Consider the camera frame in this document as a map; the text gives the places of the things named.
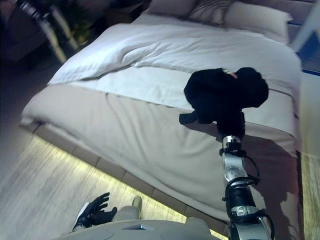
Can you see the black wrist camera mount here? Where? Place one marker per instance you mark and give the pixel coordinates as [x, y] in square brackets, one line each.
[231, 145]

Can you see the green potted plant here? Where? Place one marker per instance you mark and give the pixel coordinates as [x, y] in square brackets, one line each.
[80, 25]

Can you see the black garment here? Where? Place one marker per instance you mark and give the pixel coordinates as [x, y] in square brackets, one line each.
[225, 95]

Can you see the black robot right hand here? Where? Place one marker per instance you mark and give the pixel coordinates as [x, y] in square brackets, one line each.
[232, 127]

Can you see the large grey pillow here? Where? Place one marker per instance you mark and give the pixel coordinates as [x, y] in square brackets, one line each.
[257, 21]
[172, 7]

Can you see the patterned grey cushion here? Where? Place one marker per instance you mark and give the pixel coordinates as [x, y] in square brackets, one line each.
[207, 12]

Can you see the white duvet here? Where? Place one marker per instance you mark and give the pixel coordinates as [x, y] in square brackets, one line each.
[162, 50]

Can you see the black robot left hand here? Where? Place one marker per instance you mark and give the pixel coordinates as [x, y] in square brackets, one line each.
[96, 212]

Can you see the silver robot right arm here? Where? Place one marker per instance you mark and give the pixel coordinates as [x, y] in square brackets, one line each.
[237, 180]

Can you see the grey robot torso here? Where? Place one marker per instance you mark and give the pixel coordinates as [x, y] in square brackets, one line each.
[135, 230]

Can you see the grey robot left leg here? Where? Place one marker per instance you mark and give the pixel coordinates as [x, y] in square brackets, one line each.
[127, 212]

